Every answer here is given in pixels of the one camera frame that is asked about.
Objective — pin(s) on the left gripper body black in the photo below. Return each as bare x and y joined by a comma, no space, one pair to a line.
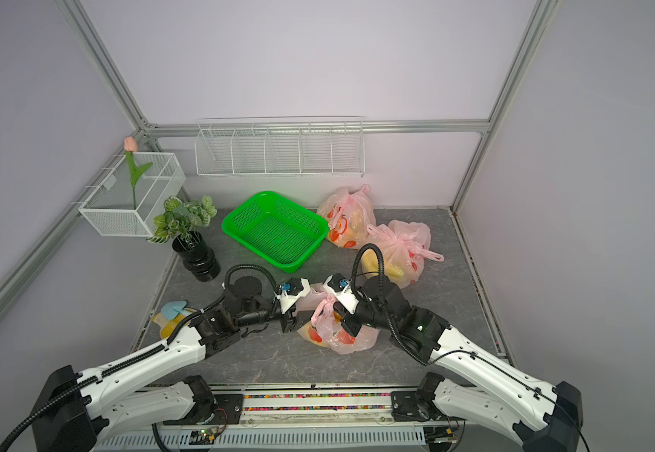
288,321

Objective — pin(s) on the white wire shelf back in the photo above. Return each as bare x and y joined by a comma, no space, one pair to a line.
280,146

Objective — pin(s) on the pink artificial tulip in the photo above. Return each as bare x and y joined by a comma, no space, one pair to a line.
135,171

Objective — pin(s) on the yellow white work glove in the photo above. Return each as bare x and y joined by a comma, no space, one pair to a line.
166,328

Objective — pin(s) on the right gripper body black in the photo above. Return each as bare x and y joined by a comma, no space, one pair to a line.
347,325

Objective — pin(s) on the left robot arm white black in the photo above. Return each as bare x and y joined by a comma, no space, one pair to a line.
74,410

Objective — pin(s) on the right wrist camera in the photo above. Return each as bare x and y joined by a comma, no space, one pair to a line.
340,287

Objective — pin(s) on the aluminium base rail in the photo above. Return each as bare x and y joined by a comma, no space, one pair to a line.
276,417

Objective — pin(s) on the printed pink plastic bag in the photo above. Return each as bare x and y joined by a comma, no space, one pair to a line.
405,248
348,213

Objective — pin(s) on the white wire basket left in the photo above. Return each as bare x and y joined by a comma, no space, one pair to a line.
108,208

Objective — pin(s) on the green plastic basket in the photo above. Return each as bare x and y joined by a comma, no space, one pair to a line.
276,229

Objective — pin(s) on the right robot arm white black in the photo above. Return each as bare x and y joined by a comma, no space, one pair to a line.
537,415

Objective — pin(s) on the green potted plant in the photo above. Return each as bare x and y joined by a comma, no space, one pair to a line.
180,220

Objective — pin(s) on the plain pink plastic bag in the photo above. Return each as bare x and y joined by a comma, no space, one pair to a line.
323,327

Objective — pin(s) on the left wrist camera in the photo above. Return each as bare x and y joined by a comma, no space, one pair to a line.
292,291

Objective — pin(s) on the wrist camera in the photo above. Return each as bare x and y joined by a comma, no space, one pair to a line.
292,291
340,287

